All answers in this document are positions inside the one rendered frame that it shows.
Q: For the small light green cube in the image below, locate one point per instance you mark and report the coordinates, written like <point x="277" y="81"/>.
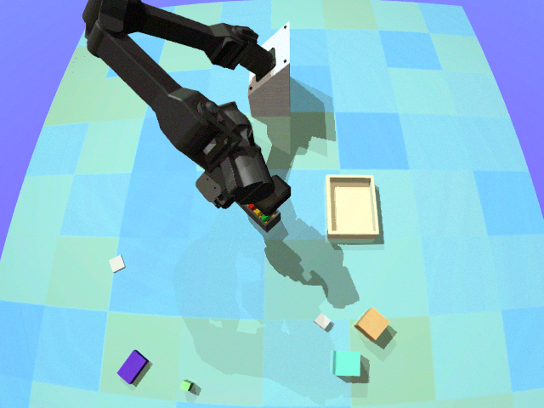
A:
<point x="187" y="385"/>

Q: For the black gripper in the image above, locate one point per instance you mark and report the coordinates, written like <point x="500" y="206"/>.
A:
<point x="276" y="199"/>

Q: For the purple rectangular block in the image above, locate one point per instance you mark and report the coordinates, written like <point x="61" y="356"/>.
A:
<point x="132" y="367"/>

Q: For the brown cube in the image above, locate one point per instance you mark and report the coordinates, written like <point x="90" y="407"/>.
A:
<point x="372" y="324"/>

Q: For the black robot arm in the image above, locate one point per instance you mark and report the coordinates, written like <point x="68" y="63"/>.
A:
<point x="235" y="170"/>

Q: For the turquoise square block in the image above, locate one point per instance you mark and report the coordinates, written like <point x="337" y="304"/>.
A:
<point x="346" y="363"/>

